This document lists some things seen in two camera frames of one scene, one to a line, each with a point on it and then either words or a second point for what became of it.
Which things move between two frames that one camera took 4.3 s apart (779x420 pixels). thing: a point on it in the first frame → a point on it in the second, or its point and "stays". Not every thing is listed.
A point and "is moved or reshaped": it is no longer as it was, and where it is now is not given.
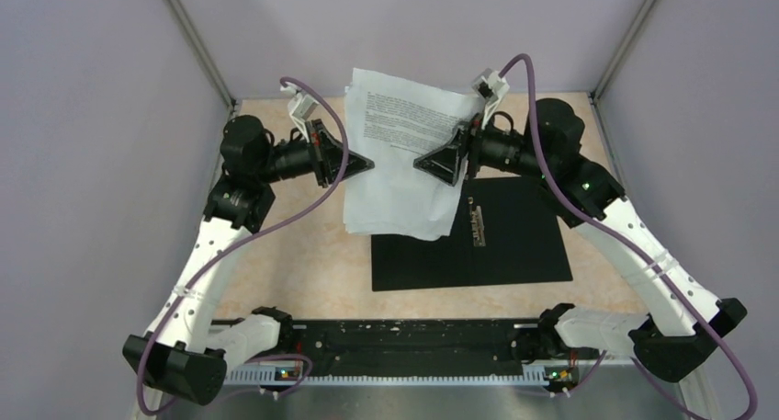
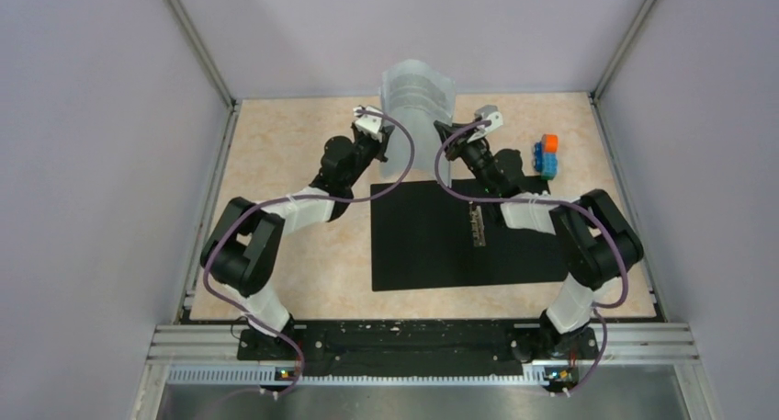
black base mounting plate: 418,345 stays
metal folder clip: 477,223 stays
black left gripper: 325,153 → 379,146
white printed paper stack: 392,121 is moved or reshaped
